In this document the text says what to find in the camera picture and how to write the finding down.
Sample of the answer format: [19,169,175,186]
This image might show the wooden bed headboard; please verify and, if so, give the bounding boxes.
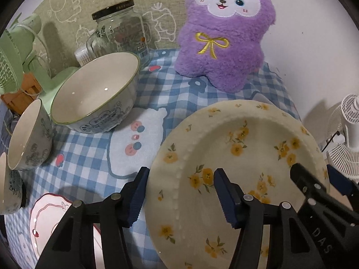
[0,71,42,115]

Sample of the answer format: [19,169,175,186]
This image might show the green patterned wall panel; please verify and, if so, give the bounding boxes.
[34,0,202,70]

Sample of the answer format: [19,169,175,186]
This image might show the white floor fan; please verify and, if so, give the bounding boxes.
[325,94,359,185]

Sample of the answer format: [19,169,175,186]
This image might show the glass jar with black lid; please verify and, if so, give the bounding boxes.
[86,0,152,68]

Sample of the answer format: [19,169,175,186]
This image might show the cotton swab container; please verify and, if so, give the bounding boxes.
[74,45,94,68]

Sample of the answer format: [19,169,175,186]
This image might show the green desk fan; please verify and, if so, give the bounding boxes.
[0,13,80,113]

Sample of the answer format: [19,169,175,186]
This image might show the large bowl with blue print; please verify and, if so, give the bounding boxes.
[50,51,141,134]

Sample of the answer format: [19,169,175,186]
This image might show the yellow floral ceramic plate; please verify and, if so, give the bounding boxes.
[146,99,328,269]

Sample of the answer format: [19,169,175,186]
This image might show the purple plush toy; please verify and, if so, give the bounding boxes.
[174,0,277,93]

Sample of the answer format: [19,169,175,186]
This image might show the blue checkered tablecloth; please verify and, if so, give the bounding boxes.
[0,48,302,269]

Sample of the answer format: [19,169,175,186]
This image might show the white plate with red rim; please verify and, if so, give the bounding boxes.
[29,193,101,262]

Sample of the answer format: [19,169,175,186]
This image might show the white bowl with dark rim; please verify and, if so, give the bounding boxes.
[0,153,23,216]

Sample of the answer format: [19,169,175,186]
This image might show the small blue floral bowl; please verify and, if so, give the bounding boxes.
[7,99,54,171]

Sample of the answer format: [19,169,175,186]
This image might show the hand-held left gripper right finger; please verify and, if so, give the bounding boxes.
[214,168,319,269]

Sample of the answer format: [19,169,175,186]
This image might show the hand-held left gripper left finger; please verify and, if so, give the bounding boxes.
[35,167,150,269]

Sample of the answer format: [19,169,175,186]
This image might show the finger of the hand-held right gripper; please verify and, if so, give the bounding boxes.
[326,164,359,202]
[290,163,330,210]

